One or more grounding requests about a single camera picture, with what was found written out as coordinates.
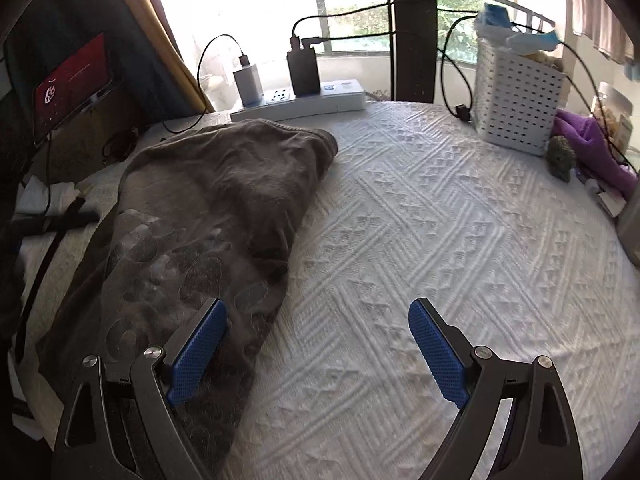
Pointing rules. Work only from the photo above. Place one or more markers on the tablet with red screen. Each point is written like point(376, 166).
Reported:
point(75, 85)

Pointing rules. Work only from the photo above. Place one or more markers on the white plastic basket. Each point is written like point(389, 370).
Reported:
point(520, 100)

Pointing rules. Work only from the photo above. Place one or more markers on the white folded cloth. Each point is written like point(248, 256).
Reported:
point(45, 195)

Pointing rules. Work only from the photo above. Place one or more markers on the yellow snack packet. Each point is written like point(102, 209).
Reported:
point(542, 59)

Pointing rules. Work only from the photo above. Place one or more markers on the purple cloth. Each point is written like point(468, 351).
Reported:
point(595, 145)

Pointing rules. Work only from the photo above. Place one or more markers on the green figurine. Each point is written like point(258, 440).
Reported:
point(559, 157)

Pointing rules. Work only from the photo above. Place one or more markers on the dark curtain with yellow edge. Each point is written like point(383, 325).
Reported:
point(165, 35)

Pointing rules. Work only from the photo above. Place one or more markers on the clear snack jar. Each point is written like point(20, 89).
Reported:
point(612, 115)

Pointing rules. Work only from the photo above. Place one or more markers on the black window post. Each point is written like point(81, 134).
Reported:
point(412, 35)

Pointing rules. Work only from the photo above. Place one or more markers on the cardboard box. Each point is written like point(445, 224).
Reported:
point(100, 130)

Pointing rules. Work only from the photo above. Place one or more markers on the white power strip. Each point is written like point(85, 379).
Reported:
point(320, 102)

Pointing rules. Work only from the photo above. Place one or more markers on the small white box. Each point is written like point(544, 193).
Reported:
point(610, 200)

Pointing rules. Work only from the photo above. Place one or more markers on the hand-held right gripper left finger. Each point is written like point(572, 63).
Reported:
point(197, 355)

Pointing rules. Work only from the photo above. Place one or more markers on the beige hanging shirt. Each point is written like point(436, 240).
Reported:
point(600, 10)

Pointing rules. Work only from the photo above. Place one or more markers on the dark grey t-shirt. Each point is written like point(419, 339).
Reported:
point(225, 185)

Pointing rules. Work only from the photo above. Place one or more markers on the blue face mask pack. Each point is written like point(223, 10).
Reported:
point(530, 39)

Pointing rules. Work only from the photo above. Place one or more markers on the blue plastic cup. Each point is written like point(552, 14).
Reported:
point(499, 14)

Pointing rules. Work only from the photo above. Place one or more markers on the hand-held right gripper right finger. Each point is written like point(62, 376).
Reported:
point(437, 355)

